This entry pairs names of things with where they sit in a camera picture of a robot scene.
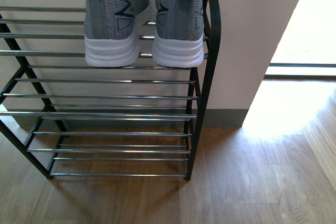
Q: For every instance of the grey knit sneaker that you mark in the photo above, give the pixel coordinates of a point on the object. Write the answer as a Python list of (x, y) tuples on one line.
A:
[(110, 26), (178, 39)]

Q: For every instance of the black metal shoe rack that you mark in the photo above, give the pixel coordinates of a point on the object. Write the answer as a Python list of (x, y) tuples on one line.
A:
[(71, 119)]

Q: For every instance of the right window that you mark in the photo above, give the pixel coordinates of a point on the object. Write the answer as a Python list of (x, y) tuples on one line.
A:
[(307, 47)]

